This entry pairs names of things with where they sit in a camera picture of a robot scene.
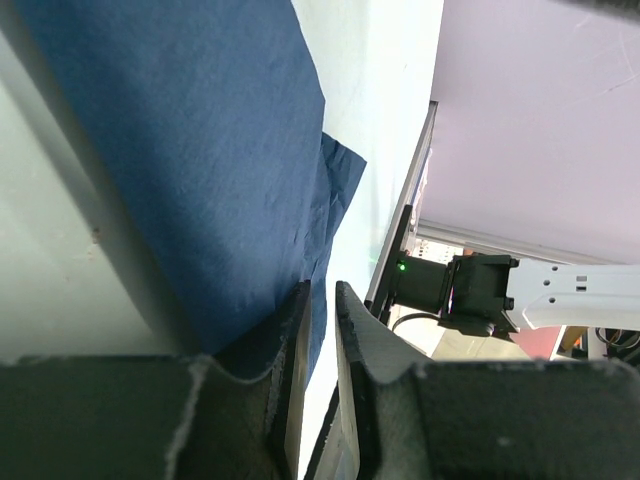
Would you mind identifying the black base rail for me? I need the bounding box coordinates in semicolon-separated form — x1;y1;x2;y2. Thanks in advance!
365;204;413;326

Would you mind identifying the aluminium frame rail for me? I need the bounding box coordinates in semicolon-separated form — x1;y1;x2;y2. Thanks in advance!
384;99;441;241

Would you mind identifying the dark blue paper napkin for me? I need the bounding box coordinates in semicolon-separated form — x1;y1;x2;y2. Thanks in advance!
17;1;366;362

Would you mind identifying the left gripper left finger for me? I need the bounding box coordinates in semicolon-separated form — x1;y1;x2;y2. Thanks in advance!
1;282;311;479

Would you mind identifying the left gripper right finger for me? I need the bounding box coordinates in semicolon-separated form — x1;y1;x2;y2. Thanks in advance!
307;282;639;479

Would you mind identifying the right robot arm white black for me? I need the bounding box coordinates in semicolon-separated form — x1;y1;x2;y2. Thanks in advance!
370;252;639;337

